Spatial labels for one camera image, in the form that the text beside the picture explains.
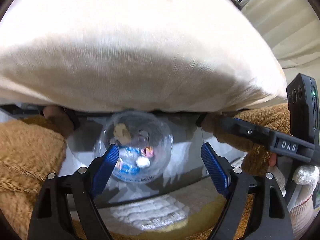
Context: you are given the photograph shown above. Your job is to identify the small pink box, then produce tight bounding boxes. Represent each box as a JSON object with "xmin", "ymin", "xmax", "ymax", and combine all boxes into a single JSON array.
[{"xmin": 141, "ymin": 146, "xmax": 154, "ymax": 158}]

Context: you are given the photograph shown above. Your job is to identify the brown paper bag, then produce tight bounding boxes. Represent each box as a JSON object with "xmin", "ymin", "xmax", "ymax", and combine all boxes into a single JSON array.
[{"xmin": 113, "ymin": 123, "xmax": 132, "ymax": 145}]

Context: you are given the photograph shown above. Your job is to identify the white knit sleeve forearm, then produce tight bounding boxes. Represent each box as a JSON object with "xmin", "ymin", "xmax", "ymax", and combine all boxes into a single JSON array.
[{"xmin": 288, "ymin": 184, "xmax": 319, "ymax": 239}]

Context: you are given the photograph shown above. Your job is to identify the clear plastic trash bin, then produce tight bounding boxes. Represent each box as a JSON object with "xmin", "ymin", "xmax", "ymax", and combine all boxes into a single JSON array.
[{"xmin": 94, "ymin": 111, "xmax": 173, "ymax": 183}]

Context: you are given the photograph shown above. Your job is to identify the right hand white glove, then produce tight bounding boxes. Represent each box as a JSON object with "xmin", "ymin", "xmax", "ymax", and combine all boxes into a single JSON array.
[{"xmin": 268, "ymin": 153, "xmax": 319, "ymax": 202}]

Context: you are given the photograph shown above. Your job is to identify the white quilted slipper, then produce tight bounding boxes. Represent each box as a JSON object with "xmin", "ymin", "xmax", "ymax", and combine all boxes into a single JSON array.
[{"xmin": 108, "ymin": 194, "xmax": 190, "ymax": 231}]

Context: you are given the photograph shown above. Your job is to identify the brown fuzzy trousers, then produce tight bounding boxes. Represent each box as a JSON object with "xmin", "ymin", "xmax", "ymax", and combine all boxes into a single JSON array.
[{"xmin": 1, "ymin": 103, "xmax": 290, "ymax": 239}]

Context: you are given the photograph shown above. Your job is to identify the cream curtain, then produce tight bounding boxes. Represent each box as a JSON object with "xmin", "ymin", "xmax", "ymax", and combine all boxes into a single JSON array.
[{"xmin": 241, "ymin": 0, "xmax": 319, "ymax": 69}]

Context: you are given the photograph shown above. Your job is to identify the cream plush bed blanket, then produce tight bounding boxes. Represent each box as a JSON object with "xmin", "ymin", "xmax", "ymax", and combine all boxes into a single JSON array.
[{"xmin": 1, "ymin": 0, "xmax": 287, "ymax": 112}]

